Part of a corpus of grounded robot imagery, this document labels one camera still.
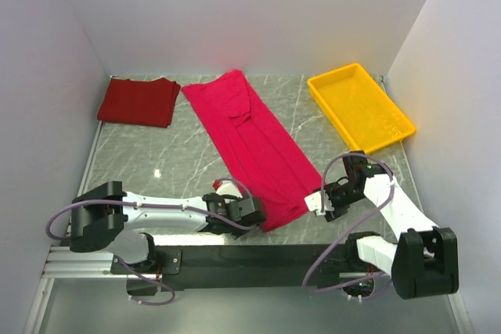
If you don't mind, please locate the pink t-shirt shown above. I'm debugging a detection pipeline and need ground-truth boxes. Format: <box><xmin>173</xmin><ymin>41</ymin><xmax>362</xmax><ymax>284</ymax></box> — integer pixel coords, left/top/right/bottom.
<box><xmin>182</xmin><ymin>70</ymin><xmax>321</xmax><ymax>232</ymax></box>

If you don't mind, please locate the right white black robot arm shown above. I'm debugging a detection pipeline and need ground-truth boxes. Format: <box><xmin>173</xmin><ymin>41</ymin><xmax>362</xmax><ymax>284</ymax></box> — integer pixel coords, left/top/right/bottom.
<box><xmin>308</xmin><ymin>151</ymin><xmax>459</xmax><ymax>300</ymax></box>

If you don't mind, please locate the aluminium frame rail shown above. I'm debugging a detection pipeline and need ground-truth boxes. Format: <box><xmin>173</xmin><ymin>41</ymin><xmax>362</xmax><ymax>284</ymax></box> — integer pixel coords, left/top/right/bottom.
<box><xmin>41</xmin><ymin>246</ymin><xmax>113</xmax><ymax>279</ymax></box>

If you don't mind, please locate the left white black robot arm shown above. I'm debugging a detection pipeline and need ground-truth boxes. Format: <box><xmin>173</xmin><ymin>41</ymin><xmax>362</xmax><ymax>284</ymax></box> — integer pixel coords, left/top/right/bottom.
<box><xmin>70</xmin><ymin>181</ymin><xmax>266</xmax><ymax>273</ymax></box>

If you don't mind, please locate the folded dark red t-shirt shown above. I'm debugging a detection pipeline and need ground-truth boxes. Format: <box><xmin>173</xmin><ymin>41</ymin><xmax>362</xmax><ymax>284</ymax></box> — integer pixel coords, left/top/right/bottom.
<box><xmin>97</xmin><ymin>77</ymin><xmax>181</xmax><ymax>127</ymax></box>

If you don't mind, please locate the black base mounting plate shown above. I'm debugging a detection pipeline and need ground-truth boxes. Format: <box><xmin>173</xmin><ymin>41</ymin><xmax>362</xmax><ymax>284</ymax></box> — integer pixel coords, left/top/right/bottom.
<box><xmin>111</xmin><ymin>243</ymin><xmax>391</xmax><ymax>293</ymax></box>

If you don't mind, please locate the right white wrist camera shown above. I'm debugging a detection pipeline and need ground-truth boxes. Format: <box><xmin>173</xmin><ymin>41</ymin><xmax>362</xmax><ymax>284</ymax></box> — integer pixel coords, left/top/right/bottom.
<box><xmin>304</xmin><ymin>191</ymin><xmax>333</xmax><ymax>217</ymax></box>

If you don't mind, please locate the yellow plastic tray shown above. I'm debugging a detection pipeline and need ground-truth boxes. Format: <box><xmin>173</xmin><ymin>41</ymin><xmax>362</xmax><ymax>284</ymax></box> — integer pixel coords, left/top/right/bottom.
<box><xmin>307</xmin><ymin>63</ymin><xmax>416</xmax><ymax>154</ymax></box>

